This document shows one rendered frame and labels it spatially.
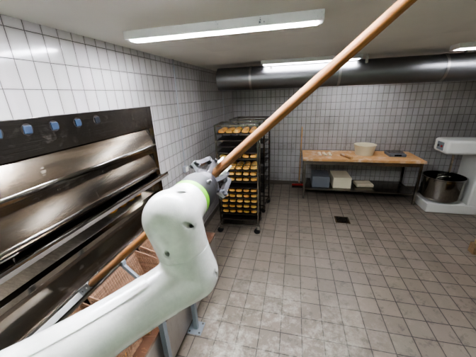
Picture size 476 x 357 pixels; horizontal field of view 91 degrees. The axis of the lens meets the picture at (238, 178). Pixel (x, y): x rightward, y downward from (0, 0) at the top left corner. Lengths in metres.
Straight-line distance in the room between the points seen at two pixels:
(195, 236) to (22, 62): 1.56
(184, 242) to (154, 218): 0.07
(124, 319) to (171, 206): 0.19
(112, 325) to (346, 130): 5.66
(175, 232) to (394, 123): 5.83
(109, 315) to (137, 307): 0.04
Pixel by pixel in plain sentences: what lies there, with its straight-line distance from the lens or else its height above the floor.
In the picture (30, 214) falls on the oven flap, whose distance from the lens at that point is 1.82.
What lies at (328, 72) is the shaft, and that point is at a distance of 0.70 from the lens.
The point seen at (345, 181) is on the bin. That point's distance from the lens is 5.40.
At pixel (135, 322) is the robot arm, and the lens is 0.48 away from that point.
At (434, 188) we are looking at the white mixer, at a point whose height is 0.46.
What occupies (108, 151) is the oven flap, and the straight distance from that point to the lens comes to 2.16.
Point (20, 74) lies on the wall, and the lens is 1.81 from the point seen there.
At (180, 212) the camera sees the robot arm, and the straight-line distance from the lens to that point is 0.42.
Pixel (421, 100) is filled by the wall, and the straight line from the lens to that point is 6.19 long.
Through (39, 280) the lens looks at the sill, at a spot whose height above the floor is 1.18.
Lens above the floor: 2.18
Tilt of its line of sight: 20 degrees down
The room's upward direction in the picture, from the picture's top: 2 degrees counter-clockwise
